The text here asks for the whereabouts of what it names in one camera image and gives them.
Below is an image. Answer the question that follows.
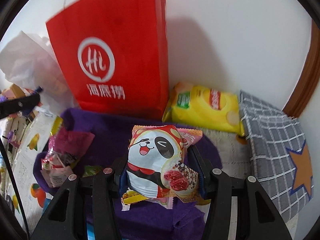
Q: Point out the pink snack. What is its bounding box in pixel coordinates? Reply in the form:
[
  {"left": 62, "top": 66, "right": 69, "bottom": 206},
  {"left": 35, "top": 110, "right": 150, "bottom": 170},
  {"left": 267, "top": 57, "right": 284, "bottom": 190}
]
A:
[{"left": 176, "top": 127, "right": 203, "bottom": 147}]

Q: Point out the fruit print tablecloth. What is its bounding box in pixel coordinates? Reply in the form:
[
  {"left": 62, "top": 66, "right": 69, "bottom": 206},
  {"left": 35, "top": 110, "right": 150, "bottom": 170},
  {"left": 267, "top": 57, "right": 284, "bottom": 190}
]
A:
[{"left": 7, "top": 112, "right": 300, "bottom": 240}]

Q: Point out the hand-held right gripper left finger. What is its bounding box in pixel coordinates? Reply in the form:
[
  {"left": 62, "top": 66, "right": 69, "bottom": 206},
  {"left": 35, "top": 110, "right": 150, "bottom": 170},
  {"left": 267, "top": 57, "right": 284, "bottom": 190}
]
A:
[{"left": 30, "top": 154, "right": 128, "bottom": 240}]

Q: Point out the grey checked folded cloth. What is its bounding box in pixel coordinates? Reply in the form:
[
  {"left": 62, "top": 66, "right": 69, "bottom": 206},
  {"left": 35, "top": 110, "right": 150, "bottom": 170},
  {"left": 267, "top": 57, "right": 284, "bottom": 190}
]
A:
[{"left": 239, "top": 90, "right": 314, "bottom": 214}]

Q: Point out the purple towel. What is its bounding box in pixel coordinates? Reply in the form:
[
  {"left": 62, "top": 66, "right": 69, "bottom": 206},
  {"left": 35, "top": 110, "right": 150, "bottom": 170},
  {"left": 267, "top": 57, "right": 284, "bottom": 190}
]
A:
[{"left": 34, "top": 107, "right": 223, "bottom": 240}]

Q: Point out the magenta snack bag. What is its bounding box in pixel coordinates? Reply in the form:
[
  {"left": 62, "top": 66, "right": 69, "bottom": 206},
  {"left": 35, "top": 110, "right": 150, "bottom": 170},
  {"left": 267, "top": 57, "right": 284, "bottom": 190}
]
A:
[{"left": 49, "top": 116, "right": 95, "bottom": 170}]

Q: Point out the white plastic shopping bag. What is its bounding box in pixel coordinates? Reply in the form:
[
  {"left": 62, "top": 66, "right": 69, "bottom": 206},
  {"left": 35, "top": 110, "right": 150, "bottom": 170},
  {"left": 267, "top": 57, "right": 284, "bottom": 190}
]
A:
[{"left": 0, "top": 30, "right": 78, "bottom": 110}]

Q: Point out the green triangular snack packet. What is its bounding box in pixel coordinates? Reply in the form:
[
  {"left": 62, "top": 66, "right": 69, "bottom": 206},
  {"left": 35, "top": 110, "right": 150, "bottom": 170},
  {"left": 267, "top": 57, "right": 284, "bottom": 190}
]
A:
[{"left": 84, "top": 165, "right": 103, "bottom": 177}]

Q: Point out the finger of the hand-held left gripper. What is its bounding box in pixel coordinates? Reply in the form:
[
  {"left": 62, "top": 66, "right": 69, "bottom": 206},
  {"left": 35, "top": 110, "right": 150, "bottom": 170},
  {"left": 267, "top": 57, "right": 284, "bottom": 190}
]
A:
[
  {"left": 26, "top": 86, "right": 44, "bottom": 96},
  {"left": 0, "top": 94, "right": 41, "bottom": 119}
]

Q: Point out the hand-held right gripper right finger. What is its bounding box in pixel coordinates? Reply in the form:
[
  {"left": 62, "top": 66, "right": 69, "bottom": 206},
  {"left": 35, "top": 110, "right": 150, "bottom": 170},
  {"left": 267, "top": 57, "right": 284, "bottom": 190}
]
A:
[{"left": 186, "top": 145, "right": 293, "bottom": 240}]

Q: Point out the red paper bag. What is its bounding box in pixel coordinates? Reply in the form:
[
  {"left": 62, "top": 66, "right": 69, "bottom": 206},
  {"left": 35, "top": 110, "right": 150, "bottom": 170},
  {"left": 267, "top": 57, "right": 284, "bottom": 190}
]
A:
[{"left": 45, "top": 0, "right": 169, "bottom": 120}]

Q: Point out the pink white strawberry packet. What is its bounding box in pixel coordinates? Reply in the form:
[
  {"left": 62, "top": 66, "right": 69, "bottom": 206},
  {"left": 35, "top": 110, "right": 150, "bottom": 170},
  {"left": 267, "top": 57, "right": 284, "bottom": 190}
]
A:
[{"left": 41, "top": 152, "right": 75, "bottom": 188}]

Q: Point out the yellow chip bag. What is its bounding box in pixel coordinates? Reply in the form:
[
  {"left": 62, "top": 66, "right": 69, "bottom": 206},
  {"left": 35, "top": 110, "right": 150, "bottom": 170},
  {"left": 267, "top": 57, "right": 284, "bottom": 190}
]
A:
[{"left": 162, "top": 82, "right": 245, "bottom": 137}]

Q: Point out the brown wooden door frame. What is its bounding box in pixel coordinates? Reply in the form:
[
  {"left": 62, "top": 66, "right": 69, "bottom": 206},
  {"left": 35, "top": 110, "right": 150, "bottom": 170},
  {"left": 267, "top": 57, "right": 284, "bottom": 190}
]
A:
[{"left": 282, "top": 19, "right": 320, "bottom": 118}]

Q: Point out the panda print snack packet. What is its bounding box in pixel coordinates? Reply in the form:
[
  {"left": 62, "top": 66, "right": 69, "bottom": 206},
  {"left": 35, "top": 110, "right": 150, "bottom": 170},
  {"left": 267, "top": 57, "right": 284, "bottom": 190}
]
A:
[{"left": 121, "top": 124, "right": 203, "bottom": 210}]

